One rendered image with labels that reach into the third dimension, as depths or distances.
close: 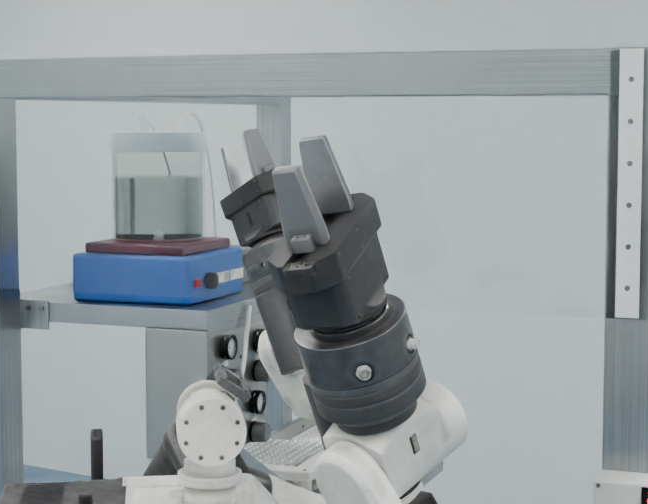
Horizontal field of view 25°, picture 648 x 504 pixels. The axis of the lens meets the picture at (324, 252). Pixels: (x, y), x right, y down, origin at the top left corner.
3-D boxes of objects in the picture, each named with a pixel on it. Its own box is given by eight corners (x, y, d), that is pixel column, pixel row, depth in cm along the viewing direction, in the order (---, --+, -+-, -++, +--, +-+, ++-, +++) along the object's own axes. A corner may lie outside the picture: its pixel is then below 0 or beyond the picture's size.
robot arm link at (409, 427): (364, 404, 106) (402, 530, 111) (455, 333, 113) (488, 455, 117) (262, 379, 115) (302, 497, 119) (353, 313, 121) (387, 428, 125)
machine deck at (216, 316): (207, 337, 214) (207, 310, 214) (-12, 324, 227) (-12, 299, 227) (352, 291, 271) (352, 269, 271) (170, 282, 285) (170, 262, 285)
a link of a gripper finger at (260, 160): (259, 129, 176) (275, 176, 175) (237, 133, 174) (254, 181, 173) (265, 124, 175) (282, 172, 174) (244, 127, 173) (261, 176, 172)
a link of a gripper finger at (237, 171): (219, 147, 178) (235, 194, 177) (240, 143, 180) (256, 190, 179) (213, 151, 179) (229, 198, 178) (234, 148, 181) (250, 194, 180)
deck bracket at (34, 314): (46, 330, 223) (46, 300, 222) (18, 328, 225) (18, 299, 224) (49, 329, 224) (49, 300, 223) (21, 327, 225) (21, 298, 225)
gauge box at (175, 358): (209, 464, 216) (208, 331, 214) (145, 458, 219) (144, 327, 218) (267, 434, 236) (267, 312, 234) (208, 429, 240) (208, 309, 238)
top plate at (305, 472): (310, 483, 268) (310, 472, 268) (188, 472, 276) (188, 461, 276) (352, 454, 291) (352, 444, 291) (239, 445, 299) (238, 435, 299)
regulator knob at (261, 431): (263, 445, 228) (263, 418, 228) (248, 444, 229) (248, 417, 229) (271, 441, 231) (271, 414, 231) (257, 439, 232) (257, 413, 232)
